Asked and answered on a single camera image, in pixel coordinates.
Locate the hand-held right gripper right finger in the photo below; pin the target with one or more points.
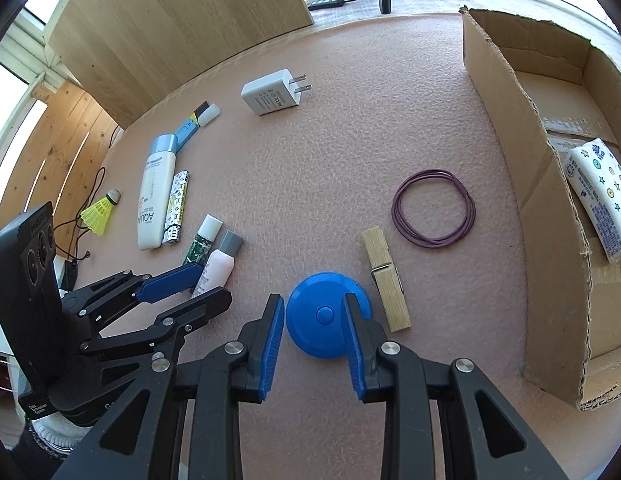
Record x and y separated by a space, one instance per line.
353 350

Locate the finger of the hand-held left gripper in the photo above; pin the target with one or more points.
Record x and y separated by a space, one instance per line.
200 305
170 280

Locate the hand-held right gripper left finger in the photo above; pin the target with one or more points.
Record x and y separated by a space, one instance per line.
273 345

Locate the white tube grey cap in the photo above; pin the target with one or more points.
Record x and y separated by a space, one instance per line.
218 265

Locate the blue round tape measure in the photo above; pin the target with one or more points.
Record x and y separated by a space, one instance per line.
315 320

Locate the green tube with white cap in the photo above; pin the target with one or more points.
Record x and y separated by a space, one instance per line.
203 240

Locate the patterned lighter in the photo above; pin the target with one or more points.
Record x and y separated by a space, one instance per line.
175 205

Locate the wooden clothespin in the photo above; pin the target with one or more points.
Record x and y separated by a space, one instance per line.
385 280

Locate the white sunscreen tube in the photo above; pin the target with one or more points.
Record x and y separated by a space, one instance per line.
155 195

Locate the yellow shuttlecock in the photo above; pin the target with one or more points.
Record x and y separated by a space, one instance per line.
98 215

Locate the blue yellow card pack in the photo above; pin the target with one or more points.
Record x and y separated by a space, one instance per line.
186 130

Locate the small white cap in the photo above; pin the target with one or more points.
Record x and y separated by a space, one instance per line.
209 115

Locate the white power adapter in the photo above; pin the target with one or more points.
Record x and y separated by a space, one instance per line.
268 94

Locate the cardboard box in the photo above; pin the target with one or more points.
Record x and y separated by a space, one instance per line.
515 160

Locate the person's left hand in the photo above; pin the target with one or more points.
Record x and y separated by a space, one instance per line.
60 430

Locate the pine wood panel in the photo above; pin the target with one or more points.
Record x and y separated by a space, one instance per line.
50 160

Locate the oak wood board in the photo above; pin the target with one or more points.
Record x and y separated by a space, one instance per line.
165 25

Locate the star print tissue pack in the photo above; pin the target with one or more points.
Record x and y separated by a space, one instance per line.
600 195

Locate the black inline remote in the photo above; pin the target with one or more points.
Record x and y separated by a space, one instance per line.
326 3

